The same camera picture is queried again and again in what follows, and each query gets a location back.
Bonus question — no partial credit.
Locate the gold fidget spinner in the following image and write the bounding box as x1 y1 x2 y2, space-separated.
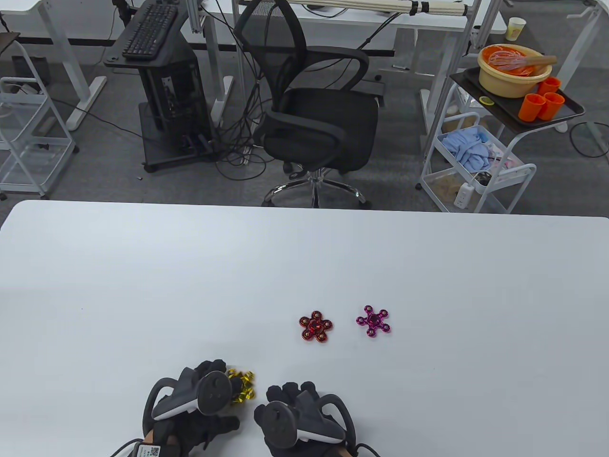
227 368 257 406

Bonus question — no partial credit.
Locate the person's left hand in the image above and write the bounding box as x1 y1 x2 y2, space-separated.
142 359 241 457

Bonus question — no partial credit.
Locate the black keyboard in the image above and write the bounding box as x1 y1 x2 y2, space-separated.
122 2 179 60

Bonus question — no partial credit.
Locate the long white desk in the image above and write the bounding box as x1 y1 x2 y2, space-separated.
200 0 508 149

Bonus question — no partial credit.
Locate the light blue cloth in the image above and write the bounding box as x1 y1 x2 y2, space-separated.
441 129 494 172

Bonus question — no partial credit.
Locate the black floor cable loop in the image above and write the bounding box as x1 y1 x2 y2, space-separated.
570 121 609 159

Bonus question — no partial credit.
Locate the tangle of black cables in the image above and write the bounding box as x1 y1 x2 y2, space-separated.
208 10 273 182

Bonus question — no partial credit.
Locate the black tray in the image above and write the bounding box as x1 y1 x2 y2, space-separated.
449 67 586 136

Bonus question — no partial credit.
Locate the whisk with wooden handle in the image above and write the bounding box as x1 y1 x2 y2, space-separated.
487 51 558 73

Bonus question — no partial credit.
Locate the aluminium frame post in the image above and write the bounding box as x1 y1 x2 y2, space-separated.
185 0 204 34

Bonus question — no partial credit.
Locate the white labelled wrist module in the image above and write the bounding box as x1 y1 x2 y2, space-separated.
134 440 177 457

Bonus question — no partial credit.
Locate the grey tracking controller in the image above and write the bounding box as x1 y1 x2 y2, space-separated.
263 393 357 451
142 367 234 429

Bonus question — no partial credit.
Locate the black mesh office chair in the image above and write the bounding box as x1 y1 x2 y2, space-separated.
233 0 385 210

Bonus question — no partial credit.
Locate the white desk with angled leg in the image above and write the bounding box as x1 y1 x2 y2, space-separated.
0 0 108 132

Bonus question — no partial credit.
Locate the white utility trolley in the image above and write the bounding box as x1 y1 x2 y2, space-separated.
415 71 539 215

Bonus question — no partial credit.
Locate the person's right hand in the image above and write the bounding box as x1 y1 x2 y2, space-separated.
253 381 357 457

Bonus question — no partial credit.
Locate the white wire rack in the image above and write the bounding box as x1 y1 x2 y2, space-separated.
0 40 80 201

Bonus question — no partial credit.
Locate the black computer tower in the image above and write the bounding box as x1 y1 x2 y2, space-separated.
141 45 213 143

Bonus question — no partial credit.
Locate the red fidget spinner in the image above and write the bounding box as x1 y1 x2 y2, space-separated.
298 311 334 344

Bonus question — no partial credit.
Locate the beige mixing bowl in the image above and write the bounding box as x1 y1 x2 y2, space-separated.
478 44 554 99

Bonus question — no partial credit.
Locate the white power strip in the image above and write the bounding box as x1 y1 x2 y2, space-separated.
453 183 477 209

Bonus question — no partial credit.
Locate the magenta fidget spinner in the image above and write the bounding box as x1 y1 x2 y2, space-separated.
355 305 392 338

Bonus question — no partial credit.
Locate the black computer cart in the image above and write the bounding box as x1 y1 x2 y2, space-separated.
103 0 221 173

